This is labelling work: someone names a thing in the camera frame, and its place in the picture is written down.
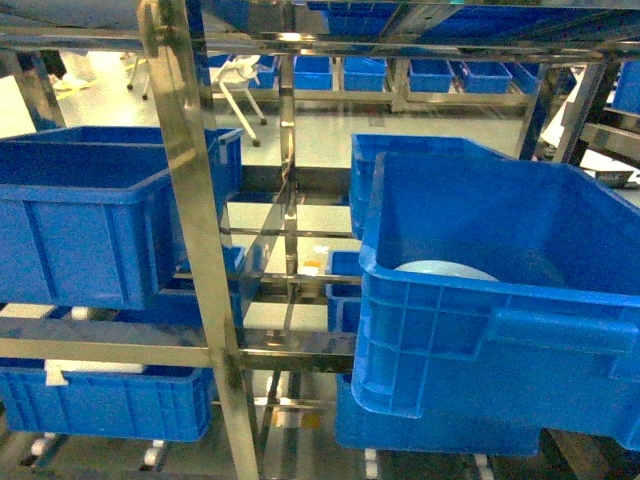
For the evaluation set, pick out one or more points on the light blue round tray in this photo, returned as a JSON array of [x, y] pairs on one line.
[[445, 268]]

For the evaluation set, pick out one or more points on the steel shelf rack near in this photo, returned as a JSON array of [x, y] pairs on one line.
[[578, 45]]

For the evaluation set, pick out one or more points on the blue bin left shelf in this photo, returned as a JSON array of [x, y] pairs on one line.
[[105, 216]]

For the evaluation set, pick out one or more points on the blue bin behind right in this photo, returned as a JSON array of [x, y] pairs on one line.
[[367, 147]]

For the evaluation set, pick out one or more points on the blue bin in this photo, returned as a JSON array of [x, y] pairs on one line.
[[554, 343], [367, 147], [161, 403], [435, 431]]

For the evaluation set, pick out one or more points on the white folding chair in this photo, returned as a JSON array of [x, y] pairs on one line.
[[235, 75]]

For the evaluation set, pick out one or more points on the blue bin lower right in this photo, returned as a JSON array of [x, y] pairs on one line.
[[435, 431]]

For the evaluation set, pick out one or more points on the blue bin lower left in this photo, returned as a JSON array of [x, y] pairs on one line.
[[161, 403]]

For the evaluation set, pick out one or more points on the blue bin front right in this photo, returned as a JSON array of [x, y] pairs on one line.
[[554, 343]]

